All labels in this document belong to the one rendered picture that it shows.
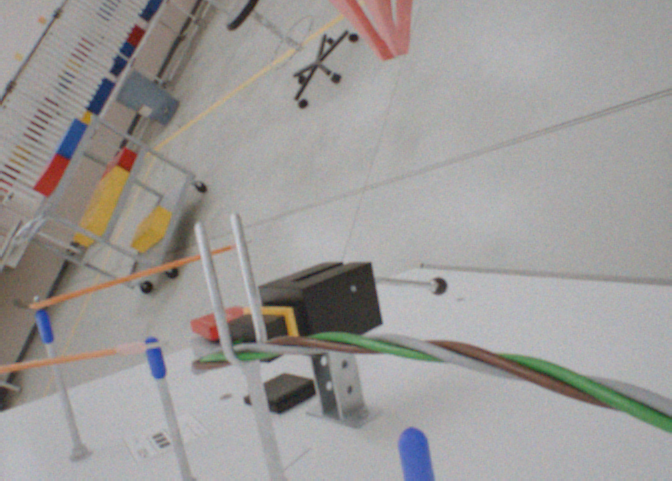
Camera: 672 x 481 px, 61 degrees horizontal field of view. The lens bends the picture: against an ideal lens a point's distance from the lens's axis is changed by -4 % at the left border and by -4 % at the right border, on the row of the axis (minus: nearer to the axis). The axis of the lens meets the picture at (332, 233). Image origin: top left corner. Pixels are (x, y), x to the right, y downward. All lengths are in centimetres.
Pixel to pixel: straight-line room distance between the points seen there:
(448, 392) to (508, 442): 7
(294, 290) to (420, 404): 11
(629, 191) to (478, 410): 146
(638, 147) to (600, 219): 24
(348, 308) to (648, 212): 143
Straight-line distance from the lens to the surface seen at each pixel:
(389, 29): 41
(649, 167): 179
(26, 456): 46
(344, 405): 36
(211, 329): 51
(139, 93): 717
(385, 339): 18
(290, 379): 42
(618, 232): 172
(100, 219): 417
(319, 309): 32
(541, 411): 34
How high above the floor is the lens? 132
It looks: 29 degrees down
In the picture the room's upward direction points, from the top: 59 degrees counter-clockwise
